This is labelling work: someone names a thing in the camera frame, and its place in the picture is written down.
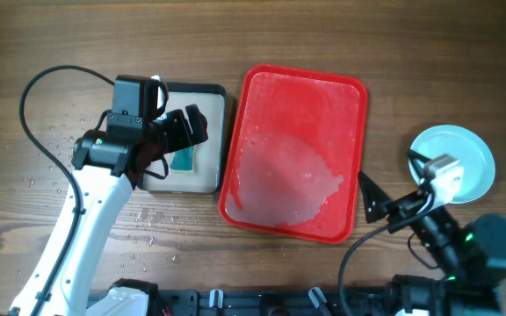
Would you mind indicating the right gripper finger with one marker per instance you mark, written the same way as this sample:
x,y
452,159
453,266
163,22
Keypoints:
x,y
417,162
376,201

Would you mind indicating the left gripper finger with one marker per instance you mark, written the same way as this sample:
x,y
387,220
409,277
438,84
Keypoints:
x,y
177,130
198,124

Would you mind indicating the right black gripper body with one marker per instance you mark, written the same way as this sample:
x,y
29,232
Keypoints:
x,y
438,231

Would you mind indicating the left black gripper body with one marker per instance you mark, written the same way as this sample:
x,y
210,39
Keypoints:
x,y
162,137

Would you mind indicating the green yellow sponge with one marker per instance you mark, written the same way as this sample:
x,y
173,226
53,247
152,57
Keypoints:
x,y
183,161

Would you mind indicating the light blue plate top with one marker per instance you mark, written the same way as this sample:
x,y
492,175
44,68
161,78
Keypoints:
x,y
473,153

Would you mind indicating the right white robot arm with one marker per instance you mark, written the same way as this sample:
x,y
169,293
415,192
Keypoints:
x,y
472,257

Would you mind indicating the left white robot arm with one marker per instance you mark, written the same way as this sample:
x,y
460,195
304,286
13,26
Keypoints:
x,y
108,163

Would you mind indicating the black water tray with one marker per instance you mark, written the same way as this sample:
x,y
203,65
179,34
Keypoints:
x,y
211,100

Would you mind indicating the red plastic tray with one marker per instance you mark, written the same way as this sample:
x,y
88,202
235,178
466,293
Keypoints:
x,y
295,153

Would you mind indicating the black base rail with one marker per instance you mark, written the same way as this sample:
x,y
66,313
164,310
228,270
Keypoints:
x,y
279,303

